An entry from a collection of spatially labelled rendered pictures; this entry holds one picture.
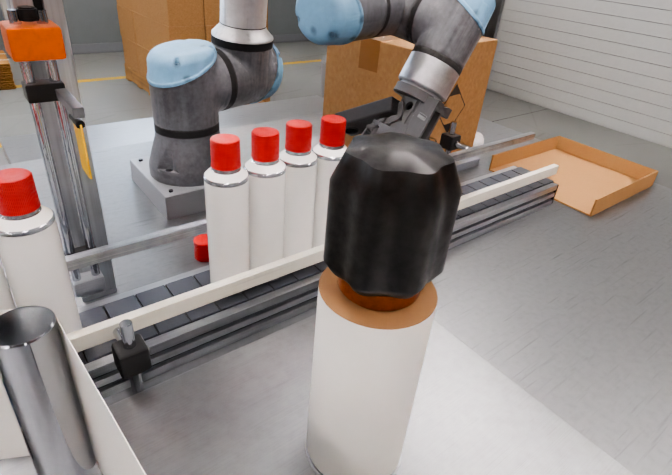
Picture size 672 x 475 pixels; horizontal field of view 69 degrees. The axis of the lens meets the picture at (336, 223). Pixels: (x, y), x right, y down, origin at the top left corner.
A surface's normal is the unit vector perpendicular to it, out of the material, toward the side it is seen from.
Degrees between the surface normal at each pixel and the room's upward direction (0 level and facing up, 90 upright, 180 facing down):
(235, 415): 0
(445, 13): 61
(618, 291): 0
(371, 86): 90
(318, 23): 90
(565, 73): 90
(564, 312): 0
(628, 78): 90
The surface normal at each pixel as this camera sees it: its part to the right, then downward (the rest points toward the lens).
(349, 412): -0.32, 0.46
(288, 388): 0.08, -0.86
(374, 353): -0.06, 0.51
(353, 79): -0.69, 0.32
